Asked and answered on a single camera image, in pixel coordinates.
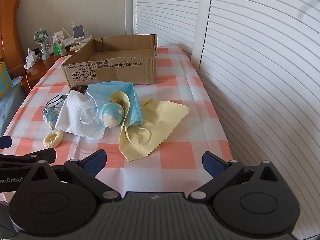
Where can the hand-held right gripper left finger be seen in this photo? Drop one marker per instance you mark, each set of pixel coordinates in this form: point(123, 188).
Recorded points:
point(96, 158)

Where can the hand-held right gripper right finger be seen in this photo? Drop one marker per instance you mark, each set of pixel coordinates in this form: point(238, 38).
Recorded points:
point(212, 161)

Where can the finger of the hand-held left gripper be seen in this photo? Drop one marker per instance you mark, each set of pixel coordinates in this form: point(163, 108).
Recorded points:
point(27, 156)
point(5, 143)

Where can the floral pouch with blue tassel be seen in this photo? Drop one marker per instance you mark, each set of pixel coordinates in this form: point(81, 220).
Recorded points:
point(50, 116)

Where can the blue soft doll head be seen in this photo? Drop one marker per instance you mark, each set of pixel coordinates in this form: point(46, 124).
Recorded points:
point(111, 115)

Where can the yellow cloth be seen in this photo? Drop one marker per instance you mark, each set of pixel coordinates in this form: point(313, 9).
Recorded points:
point(162, 115)

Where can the blue face mask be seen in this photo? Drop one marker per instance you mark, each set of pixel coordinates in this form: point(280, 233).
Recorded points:
point(135, 97)

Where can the brown cardboard box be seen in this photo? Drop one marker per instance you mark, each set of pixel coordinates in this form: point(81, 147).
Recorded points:
point(112, 72)

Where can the cream hair scrunchie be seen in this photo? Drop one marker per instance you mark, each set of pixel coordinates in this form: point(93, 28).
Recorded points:
point(58, 136)

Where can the blue bedding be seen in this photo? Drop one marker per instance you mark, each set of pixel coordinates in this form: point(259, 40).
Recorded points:
point(10, 105)

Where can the white face mask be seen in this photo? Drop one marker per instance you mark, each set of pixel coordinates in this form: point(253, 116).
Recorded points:
point(72, 112)

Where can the blue bag with yellow print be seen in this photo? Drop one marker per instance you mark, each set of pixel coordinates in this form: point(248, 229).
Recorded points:
point(3, 80)

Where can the pale yellow round pad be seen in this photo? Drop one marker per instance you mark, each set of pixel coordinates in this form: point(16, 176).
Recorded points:
point(117, 95)

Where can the brown fuzzy ball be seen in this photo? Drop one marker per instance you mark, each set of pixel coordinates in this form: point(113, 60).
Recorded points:
point(78, 89)

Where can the wooden nightstand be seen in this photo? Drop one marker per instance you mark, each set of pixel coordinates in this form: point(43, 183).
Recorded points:
point(42, 67)

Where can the white charger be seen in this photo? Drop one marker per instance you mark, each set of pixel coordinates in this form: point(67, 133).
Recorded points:
point(31, 57)

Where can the white louvered wardrobe door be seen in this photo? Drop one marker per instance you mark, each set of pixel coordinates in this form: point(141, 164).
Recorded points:
point(172, 10)
point(262, 80)

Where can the green tube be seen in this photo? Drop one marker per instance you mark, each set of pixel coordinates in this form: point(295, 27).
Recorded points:
point(58, 48)

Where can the small green desk fan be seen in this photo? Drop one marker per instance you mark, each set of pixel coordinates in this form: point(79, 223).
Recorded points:
point(41, 36)

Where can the white remote control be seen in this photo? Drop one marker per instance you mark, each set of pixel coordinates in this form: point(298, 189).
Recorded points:
point(77, 47)

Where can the wooden headboard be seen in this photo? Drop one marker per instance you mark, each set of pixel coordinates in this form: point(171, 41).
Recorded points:
point(10, 30)

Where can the white tube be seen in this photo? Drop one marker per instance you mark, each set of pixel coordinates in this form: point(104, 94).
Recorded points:
point(58, 36)

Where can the white router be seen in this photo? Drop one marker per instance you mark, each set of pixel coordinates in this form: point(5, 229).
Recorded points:
point(68, 40)

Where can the white phone stand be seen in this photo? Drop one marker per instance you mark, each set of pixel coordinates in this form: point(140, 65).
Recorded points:
point(78, 31)

